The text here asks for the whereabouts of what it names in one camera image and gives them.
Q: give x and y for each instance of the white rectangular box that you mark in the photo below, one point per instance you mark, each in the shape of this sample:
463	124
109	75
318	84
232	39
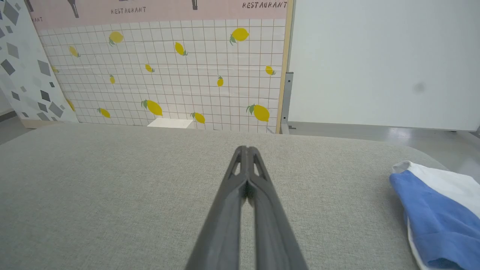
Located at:
170	123

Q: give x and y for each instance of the grey metal panel bracket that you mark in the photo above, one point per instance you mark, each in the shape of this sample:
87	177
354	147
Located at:
287	101

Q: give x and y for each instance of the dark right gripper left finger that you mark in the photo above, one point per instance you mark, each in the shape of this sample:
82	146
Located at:
225	225

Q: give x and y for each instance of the lemon print grid panel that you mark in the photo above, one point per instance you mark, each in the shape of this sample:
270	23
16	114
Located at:
168	56

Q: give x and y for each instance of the white terrazzo pattern panel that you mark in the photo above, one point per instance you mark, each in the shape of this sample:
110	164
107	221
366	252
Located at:
22	67

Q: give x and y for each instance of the blue and white garment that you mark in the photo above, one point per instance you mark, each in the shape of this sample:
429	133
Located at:
438	217

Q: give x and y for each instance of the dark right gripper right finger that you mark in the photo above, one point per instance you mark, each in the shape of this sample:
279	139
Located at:
272	232

